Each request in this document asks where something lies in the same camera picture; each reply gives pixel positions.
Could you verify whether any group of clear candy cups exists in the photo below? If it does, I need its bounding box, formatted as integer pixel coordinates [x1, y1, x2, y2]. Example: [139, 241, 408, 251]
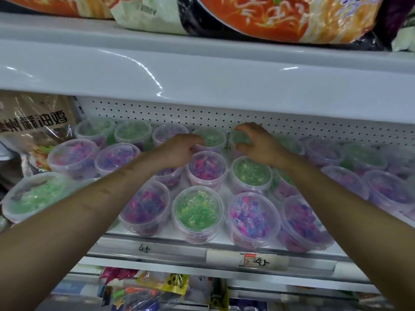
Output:
[1, 118, 415, 254]

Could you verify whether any person's left forearm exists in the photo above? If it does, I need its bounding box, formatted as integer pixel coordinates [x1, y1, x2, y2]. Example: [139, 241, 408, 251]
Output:
[0, 155, 163, 311]

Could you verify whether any white paper price label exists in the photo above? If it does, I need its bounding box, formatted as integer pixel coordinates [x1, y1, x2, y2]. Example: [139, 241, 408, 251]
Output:
[206, 249, 290, 271]

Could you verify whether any brown chicken food packet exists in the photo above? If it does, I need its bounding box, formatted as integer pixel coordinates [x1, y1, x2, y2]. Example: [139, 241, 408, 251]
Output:
[0, 92, 81, 178]

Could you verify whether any white upper shelf board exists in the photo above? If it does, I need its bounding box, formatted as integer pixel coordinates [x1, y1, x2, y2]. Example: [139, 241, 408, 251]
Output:
[0, 13, 415, 124]

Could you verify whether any person's right forearm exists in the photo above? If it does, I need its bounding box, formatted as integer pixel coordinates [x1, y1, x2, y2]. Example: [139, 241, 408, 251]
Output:
[281, 155, 415, 311]

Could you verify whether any green jelly bead tub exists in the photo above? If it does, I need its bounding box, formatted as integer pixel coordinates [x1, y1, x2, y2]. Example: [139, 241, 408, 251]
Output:
[193, 127, 227, 154]
[228, 129, 257, 160]

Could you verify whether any dark purple packet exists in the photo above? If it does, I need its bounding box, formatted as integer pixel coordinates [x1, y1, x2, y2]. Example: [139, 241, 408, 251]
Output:
[373, 0, 415, 53]

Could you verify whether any clear packet of colourful items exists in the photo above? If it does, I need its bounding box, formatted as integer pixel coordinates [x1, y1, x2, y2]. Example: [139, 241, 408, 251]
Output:
[103, 286, 184, 311]

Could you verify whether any white perforated back panel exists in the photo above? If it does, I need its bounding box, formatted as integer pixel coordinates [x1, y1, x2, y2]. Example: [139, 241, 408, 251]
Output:
[74, 96, 415, 147]

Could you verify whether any white shelf price rail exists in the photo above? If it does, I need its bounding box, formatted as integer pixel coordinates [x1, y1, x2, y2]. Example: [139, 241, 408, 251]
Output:
[70, 232, 380, 294]

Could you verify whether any yellow snack packet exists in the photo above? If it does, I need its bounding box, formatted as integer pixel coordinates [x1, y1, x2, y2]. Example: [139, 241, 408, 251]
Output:
[136, 271, 190, 296]

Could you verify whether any orange noodle packet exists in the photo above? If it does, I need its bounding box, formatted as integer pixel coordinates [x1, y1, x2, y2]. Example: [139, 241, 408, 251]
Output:
[0, 0, 121, 20]

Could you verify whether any person's left hand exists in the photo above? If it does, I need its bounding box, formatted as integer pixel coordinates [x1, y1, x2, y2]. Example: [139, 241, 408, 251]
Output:
[155, 134, 206, 171]

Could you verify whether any person's right hand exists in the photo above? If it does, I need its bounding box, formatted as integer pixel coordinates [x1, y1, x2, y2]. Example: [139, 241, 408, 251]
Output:
[235, 122, 293, 169]

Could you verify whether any pink snack packet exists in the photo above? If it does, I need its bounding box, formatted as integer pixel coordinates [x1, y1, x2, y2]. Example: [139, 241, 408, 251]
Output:
[99, 267, 140, 286]

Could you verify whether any yellow and black packet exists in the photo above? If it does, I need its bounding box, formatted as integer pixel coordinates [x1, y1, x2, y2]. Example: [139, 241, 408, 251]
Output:
[210, 278, 230, 311]

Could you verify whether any large orange noodle bag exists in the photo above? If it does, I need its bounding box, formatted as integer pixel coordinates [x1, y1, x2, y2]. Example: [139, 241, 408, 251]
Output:
[110, 0, 387, 51]

